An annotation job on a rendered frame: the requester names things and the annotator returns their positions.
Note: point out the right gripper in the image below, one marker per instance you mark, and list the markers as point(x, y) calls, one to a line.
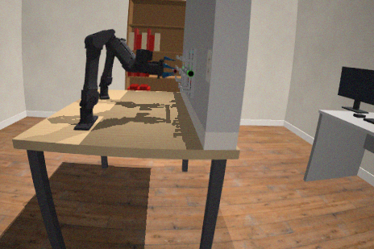
point(156, 69)

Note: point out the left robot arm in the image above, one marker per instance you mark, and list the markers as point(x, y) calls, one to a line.
point(106, 78)

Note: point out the grey metal bar with green ends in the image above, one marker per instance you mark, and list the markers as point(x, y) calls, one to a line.
point(189, 72)

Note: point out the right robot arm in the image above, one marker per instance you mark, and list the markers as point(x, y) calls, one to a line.
point(90, 94)

